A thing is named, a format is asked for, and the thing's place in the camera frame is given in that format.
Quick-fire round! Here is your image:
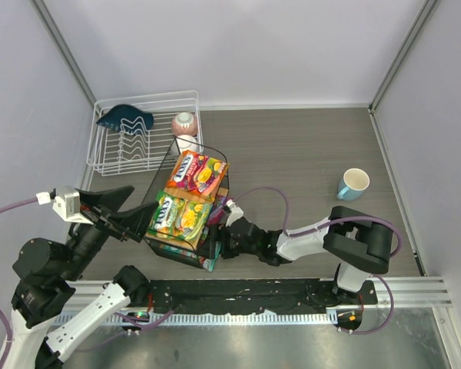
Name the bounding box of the dark blue plate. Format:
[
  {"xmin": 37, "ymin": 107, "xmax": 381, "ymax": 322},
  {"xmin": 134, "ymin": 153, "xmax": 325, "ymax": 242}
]
[{"xmin": 96, "ymin": 104, "xmax": 154, "ymax": 135}]

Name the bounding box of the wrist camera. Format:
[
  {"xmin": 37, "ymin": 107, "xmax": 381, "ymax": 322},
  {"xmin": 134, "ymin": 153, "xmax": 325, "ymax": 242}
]
[
  {"xmin": 224, "ymin": 200, "xmax": 244, "ymax": 227},
  {"xmin": 52, "ymin": 186, "xmax": 93, "ymax": 225}
]

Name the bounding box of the black wire wooden shelf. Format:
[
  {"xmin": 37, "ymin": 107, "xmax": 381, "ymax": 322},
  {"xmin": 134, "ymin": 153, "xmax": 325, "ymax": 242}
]
[{"xmin": 142, "ymin": 136, "xmax": 229, "ymax": 271}]

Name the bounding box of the white cup in rack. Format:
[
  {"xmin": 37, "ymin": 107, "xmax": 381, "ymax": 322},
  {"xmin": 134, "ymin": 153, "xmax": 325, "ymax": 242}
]
[{"xmin": 175, "ymin": 135, "xmax": 201, "ymax": 155}]

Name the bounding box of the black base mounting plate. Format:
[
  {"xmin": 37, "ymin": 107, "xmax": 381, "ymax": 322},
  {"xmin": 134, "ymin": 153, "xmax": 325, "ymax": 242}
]
[{"xmin": 141, "ymin": 278, "xmax": 378, "ymax": 315}]

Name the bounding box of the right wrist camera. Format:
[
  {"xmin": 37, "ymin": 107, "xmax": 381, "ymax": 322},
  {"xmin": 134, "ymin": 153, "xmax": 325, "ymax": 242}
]
[{"xmin": 224, "ymin": 200, "xmax": 244, "ymax": 227}]

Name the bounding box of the green Fox's candy bag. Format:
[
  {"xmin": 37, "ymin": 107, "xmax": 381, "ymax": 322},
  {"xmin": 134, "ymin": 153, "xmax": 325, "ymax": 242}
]
[{"xmin": 147, "ymin": 191, "xmax": 211, "ymax": 243}]

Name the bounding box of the orange Fox's fruits candy bag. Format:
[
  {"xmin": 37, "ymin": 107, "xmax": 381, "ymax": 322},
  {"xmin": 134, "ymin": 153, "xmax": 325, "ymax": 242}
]
[{"xmin": 166, "ymin": 150, "xmax": 228, "ymax": 201}]

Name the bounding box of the pink ceramic bowl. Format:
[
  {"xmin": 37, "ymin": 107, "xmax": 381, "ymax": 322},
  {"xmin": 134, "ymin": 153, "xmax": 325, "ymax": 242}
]
[{"xmin": 171, "ymin": 112, "xmax": 198, "ymax": 136}]

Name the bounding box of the purple Fox's berries candy bag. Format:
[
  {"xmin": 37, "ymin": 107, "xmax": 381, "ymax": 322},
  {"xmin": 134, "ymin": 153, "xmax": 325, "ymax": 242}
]
[{"xmin": 207, "ymin": 194, "xmax": 228, "ymax": 225}]

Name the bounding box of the light blue mug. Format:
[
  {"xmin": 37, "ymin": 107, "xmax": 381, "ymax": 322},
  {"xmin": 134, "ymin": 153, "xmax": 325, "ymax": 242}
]
[{"xmin": 337, "ymin": 168, "xmax": 370, "ymax": 201}]

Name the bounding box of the white slotted cable duct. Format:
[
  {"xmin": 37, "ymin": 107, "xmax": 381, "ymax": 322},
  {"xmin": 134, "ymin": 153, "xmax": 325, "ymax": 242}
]
[{"xmin": 53, "ymin": 310, "xmax": 337, "ymax": 327}]

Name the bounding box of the teal Fox's candy bag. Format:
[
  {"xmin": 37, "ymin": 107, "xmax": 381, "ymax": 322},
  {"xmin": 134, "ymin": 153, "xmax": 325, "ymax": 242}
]
[{"xmin": 160, "ymin": 244, "xmax": 217, "ymax": 272}]

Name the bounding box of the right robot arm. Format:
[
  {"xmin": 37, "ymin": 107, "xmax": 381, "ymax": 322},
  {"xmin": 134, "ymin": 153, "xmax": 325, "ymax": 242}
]
[{"xmin": 198, "ymin": 201, "xmax": 399, "ymax": 302}]

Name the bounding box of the white wire dish rack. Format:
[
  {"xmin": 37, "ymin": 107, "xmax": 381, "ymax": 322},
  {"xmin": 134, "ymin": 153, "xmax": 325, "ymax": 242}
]
[{"xmin": 86, "ymin": 90, "xmax": 204, "ymax": 176}]

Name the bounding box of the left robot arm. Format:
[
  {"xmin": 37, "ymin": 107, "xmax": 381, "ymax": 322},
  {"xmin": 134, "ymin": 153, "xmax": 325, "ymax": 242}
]
[{"xmin": 0, "ymin": 185, "xmax": 157, "ymax": 368}]

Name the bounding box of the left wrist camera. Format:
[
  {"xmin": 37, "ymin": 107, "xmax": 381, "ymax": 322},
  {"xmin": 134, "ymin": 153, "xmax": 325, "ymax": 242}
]
[{"xmin": 52, "ymin": 186, "xmax": 93, "ymax": 225}]

